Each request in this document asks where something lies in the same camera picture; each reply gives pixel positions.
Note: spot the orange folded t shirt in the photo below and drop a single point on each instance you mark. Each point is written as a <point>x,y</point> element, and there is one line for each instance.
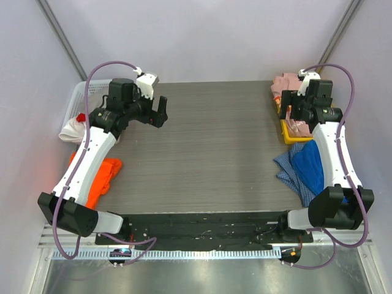
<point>108,169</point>

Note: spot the red cloth in basket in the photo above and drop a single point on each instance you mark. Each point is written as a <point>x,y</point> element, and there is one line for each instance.
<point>81,118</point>

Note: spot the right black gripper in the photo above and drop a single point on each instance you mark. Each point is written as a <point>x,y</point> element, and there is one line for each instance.
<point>292,104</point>

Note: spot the yellow plastic bin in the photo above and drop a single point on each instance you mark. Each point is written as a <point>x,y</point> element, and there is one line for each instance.
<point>321,109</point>

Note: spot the white plastic basket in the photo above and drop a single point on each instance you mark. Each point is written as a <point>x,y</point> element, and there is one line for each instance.
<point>96,91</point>

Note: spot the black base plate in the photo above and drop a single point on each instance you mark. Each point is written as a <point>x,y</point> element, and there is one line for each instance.
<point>222,231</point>

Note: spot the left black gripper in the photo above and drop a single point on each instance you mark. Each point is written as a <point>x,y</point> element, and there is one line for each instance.
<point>150,112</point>

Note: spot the blue folded t shirt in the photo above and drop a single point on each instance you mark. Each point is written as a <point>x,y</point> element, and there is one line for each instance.
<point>307,165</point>

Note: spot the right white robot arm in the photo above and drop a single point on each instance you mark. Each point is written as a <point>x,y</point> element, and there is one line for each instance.
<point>343,202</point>

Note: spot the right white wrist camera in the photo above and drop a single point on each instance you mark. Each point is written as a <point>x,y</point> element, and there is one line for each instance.
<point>306,76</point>

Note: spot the white cloth in basket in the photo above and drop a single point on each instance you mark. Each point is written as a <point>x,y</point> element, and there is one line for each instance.
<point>73,131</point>

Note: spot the white slotted cable duct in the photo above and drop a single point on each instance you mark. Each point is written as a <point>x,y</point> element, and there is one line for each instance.
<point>119,253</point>

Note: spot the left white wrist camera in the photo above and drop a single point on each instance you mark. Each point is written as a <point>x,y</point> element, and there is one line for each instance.
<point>146,82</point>

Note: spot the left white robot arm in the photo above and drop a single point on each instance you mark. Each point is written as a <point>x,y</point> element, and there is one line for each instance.
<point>127,100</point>

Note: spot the pink printed t shirt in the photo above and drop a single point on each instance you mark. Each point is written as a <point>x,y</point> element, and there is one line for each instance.
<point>294,129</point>

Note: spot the blue checkered shirt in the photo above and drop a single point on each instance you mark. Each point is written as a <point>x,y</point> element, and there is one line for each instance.
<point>289,176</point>

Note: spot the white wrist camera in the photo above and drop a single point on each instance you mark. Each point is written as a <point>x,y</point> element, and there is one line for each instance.
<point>306,76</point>
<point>146,82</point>

